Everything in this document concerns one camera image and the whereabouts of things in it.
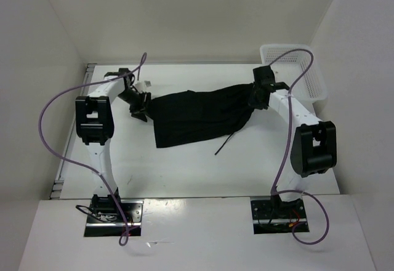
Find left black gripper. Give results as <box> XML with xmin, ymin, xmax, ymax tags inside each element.
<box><xmin>117</xmin><ymin>89</ymin><xmax>155</xmax><ymax>123</ymax></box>

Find black shorts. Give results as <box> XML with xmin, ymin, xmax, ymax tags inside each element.
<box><xmin>147</xmin><ymin>83</ymin><xmax>254</xmax><ymax>148</ymax></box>

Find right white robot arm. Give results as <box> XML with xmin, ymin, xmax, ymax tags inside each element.
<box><xmin>248</xmin><ymin>65</ymin><xmax>337</xmax><ymax>217</ymax></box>

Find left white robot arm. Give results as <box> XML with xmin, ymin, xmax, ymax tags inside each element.
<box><xmin>75</xmin><ymin>68</ymin><xmax>151</xmax><ymax>222</ymax></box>

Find white plastic basket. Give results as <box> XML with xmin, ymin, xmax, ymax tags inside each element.
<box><xmin>260</xmin><ymin>44</ymin><xmax>328</xmax><ymax>103</ymax></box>

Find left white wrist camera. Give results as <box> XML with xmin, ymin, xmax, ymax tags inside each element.
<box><xmin>134</xmin><ymin>81</ymin><xmax>151</xmax><ymax>93</ymax></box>

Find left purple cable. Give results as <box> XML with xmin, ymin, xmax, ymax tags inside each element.
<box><xmin>38</xmin><ymin>52</ymin><xmax>148</xmax><ymax>246</ymax></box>

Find purple cable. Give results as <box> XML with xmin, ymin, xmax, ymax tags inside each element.
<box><xmin>267</xmin><ymin>48</ymin><xmax>331</xmax><ymax>245</ymax></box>
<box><xmin>38</xmin><ymin>52</ymin><xmax>148</xmax><ymax>246</ymax></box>

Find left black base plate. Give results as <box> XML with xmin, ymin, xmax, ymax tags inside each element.
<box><xmin>79</xmin><ymin>200</ymin><xmax>143</xmax><ymax>238</ymax></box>

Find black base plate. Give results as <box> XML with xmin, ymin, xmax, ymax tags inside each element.
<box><xmin>79</xmin><ymin>200</ymin><xmax>143</xmax><ymax>238</ymax></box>
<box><xmin>250</xmin><ymin>196</ymin><xmax>309</xmax><ymax>235</ymax></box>

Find aluminium table edge rail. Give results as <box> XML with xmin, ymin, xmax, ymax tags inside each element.
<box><xmin>49</xmin><ymin>63</ymin><xmax>97</xmax><ymax>200</ymax></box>

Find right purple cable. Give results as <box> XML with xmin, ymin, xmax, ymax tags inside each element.
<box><xmin>267</xmin><ymin>48</ymin><xmax>331</xmax><ymax>245</ymax></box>

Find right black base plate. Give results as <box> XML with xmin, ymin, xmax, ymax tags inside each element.
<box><xmin>250</xmin><ymin>196</ymin><xmax>309</xmax><ymax>235</ymax></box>

